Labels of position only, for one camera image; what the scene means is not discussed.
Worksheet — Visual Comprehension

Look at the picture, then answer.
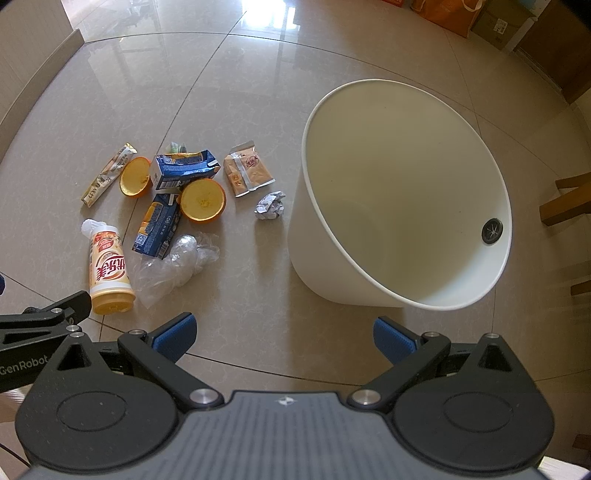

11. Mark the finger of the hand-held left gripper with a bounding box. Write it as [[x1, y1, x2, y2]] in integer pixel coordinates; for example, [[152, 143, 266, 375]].
[[0, 291, 92, 355]]

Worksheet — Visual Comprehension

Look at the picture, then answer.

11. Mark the wooden cabinet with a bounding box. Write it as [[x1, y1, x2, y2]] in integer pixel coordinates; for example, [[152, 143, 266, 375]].
[[515, 0, 591, 104]]

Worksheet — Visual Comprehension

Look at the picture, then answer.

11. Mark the clear plastic bag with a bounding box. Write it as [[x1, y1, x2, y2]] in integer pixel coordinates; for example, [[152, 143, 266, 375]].
[[133, 232, 221, 309]]

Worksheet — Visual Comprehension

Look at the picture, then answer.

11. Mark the orange bag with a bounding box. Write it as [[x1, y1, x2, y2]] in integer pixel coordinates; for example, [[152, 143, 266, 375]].
[[411, 0, 483, 38]]

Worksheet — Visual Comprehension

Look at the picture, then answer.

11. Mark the cardboard box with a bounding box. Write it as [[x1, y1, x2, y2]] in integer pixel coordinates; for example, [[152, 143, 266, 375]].
[[471, 0, 539, 51]]

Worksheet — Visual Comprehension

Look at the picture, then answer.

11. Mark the blue carton with orange print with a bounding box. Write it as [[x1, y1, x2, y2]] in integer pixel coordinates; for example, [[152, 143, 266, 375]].
[[131, 193, 182, 257]]

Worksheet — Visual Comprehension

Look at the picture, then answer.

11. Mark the wooden chair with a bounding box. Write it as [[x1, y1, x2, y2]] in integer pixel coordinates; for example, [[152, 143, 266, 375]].
[[539, 172, 591, 296]]

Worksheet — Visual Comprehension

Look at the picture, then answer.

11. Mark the white plastic trash bin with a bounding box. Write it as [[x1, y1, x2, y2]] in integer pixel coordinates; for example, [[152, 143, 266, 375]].
[[287, 79, 514, 311]]

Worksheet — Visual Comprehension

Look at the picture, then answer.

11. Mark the orange half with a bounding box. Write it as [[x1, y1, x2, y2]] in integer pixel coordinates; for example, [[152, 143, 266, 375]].
[[179, 179, 228, 225], [119, 157, 154, 198]]

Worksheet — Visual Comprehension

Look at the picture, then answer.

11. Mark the orange biscuit packet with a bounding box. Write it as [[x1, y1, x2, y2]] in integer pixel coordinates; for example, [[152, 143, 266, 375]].
[[223, 141, 276, 198]]

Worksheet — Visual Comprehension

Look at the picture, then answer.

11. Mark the beige stick drink packet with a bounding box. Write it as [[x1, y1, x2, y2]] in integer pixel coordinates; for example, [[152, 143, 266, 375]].
[[81, 143, 138, 207]]

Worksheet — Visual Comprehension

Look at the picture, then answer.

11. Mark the foil ball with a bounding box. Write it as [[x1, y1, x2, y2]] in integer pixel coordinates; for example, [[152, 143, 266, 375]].
[[253, 191, 287, 221]]

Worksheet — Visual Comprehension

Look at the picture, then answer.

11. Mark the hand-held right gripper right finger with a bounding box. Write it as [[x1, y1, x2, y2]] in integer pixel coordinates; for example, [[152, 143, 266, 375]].
[[347, 316, 532, 411]]

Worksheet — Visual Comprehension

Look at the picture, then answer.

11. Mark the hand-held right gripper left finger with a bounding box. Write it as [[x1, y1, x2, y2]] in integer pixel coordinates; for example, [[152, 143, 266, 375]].
[[46, 311, 225, 411]]

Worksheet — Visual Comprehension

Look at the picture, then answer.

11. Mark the beige milk tea bottle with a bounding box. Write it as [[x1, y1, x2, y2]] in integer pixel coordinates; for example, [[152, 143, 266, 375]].
[[81, 219, 136, 315]]

